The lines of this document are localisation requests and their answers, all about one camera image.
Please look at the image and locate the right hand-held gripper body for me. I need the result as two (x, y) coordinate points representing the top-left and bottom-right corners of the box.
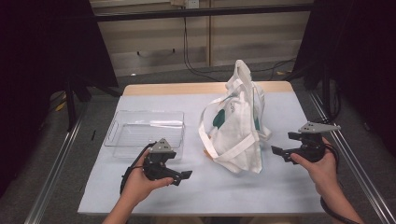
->
(295, 121), (342, 163)

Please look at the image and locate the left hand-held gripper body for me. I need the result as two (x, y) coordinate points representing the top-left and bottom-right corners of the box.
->
(142, 138), (177, 182)

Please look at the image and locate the white tote bag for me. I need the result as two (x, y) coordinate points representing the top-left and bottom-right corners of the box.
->
(198, 59), (273, 175)

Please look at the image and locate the person's left hand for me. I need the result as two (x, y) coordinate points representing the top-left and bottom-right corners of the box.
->
(120, 151), (175, 205)

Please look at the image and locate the person's right hand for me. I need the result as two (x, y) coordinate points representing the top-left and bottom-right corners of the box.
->
(290, 136), (342, 196)

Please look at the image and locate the light blue table mat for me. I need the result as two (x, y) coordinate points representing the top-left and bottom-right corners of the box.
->
(78, 91), (327, 217)

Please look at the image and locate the clear plastic tray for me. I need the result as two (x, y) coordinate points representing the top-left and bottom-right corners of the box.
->
(104, 109), (187, 161)

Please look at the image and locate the black metal stand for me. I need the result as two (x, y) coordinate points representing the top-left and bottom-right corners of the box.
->
(285, 58), (343, 126)
(63, 74), (123, 133)

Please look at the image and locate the wooden table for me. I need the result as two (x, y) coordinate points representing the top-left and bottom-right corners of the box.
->
(122, 80), (294, 97)

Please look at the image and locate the light wooden cabinet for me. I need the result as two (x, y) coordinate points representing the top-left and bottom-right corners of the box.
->
(89, 0), (313, 77)

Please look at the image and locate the dark curtain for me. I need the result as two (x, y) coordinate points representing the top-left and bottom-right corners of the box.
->
(0, 0), (120, 198)
(293, 0), (396, 158)

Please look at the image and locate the black horizontal bar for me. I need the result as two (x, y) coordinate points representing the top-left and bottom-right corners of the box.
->
(93, 4), (314, 22)

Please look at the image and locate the left hand-held gripper black cable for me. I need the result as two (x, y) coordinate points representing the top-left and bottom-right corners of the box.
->
(120, 142), (157, 196)

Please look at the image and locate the aluminium rail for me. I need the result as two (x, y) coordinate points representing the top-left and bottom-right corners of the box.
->
(23, 106), (90, 224)
(307, 89), (396, 224)

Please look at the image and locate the black floor cable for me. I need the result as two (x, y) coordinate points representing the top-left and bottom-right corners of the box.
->
(248, 57), (297, 82)

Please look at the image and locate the black hanging cable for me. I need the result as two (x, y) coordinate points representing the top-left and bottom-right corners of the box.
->
(182, 17), (220, 82)

